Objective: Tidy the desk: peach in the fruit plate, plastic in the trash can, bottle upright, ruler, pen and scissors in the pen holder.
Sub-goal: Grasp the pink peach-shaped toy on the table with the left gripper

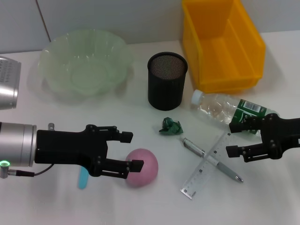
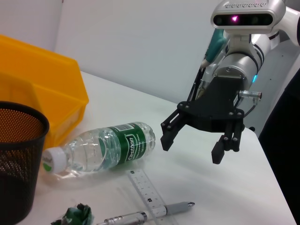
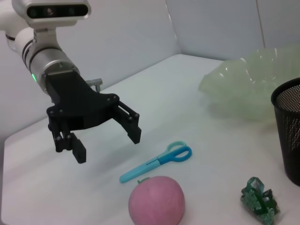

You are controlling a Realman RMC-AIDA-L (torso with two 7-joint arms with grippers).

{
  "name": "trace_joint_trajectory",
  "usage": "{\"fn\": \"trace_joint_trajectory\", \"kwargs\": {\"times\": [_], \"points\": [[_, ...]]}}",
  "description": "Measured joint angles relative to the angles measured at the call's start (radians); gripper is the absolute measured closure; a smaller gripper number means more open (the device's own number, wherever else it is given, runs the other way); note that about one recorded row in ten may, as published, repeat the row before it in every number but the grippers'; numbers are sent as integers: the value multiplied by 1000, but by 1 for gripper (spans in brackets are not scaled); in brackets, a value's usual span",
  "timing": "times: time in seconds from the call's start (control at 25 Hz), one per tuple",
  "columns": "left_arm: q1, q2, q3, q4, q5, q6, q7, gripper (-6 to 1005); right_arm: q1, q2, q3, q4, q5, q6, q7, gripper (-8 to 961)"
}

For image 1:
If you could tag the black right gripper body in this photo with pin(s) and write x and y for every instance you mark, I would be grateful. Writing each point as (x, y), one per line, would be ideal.
(286, 133)

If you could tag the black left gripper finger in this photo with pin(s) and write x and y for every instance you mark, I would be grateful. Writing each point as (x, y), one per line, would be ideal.
(137, 166)
(126, 137)

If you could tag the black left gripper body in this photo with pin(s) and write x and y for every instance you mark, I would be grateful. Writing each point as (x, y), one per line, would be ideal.
(58, 147)

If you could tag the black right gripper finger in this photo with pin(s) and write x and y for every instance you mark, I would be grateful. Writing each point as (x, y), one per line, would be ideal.
(236, 128)
(233, 152)

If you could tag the pink peach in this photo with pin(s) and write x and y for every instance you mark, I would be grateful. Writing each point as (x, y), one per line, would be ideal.
(146, 175)

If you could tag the clear green-label water bottle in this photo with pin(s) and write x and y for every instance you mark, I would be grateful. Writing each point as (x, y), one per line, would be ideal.
(215, 107)

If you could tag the green plastic wrapper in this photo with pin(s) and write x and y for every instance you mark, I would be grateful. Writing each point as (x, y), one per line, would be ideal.
(171, 127)

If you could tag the clear plastic ruler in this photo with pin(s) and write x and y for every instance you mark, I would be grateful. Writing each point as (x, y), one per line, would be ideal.
(201, 173)

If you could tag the grey clear ballpoint pen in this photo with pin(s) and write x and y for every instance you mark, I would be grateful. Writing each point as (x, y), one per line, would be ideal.
(193, 146)

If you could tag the blue capped scissors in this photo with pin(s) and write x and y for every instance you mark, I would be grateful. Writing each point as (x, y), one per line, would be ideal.
(82, 180)

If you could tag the black mesh pen holder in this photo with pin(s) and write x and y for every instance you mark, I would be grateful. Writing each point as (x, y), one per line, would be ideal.
(166, 89)

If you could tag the translucent green fruit plate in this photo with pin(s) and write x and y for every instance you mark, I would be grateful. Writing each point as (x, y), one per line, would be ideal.
(70, 58)

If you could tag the yellow plastic bin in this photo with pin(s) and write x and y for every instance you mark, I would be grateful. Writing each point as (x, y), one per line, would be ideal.
(222, 58)

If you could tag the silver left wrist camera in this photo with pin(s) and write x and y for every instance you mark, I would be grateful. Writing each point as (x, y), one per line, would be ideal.
(8, 82)

